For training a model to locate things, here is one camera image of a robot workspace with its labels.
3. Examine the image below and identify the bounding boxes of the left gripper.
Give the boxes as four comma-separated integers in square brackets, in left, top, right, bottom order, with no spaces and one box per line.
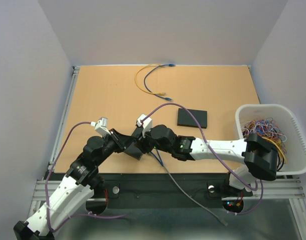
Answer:
[96,127,135,165]

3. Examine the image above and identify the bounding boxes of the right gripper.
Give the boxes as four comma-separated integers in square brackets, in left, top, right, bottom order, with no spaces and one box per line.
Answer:
[133,124,172,154]

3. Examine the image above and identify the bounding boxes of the black network switch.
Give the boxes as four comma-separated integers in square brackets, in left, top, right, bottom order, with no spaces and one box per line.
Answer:
[177,108,208,129]
[124,128,143,160]

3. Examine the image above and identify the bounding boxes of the grey ethernet cable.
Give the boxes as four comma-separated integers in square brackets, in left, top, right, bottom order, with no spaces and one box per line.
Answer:
[149,152,228,227]

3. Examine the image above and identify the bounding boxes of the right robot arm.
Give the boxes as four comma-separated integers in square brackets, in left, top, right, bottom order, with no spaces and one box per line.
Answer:
[135,125,278,195]

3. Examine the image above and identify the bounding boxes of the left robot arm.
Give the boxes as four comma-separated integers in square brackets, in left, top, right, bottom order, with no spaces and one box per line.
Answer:
[14,129,135,240]

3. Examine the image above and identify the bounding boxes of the white plastic basket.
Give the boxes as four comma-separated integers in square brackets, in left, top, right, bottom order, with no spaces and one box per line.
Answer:
[235,104,306,176]

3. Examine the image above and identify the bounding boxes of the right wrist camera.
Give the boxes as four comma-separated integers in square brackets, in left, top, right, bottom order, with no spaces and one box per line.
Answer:
[136,114,152,135]

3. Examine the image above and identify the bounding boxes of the yellow ethernet cable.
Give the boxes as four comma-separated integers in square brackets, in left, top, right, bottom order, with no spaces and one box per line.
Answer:
[134,63,166,97]

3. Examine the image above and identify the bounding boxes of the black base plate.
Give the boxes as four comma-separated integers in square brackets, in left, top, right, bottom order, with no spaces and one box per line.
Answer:
[86,173,252,213]

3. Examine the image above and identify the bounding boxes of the bundle of coloured wires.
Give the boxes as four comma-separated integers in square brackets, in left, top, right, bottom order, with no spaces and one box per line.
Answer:
[241,114,291,166]

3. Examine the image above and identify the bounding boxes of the aluminium frame rail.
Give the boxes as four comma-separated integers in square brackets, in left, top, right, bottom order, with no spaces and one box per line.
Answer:
[262,178,305,199]

